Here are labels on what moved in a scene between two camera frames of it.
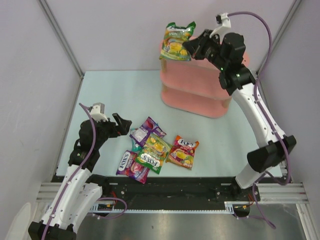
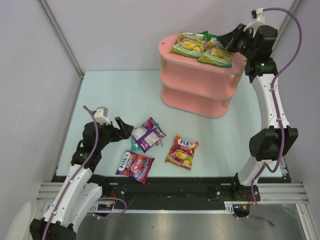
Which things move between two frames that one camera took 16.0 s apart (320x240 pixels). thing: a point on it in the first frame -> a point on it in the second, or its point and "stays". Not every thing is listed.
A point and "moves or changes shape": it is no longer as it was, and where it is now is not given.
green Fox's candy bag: [153, 153] moves or changes shape
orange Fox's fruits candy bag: [182, 152] stays
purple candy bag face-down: [149, 127] stays
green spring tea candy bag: [173, 48] moves or changes shape
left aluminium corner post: [61, 35] stays
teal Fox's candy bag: [135, 146] stays
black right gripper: [203, 46] -> [238, 41]
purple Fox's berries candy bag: [129, 166] stays
